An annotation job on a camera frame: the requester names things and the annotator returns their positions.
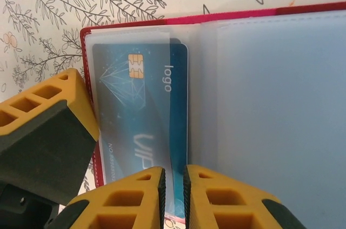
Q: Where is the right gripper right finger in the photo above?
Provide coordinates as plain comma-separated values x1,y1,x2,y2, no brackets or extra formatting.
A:
183,164,307,229

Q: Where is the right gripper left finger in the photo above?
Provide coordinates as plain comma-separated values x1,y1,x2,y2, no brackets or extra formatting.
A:
50,166,167,229

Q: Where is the blue VIP logo card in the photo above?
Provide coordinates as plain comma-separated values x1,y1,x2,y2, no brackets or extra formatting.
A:
91,42,189,215

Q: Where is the red card holder wallet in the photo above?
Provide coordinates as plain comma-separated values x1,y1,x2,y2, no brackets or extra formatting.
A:
79,1,346,229

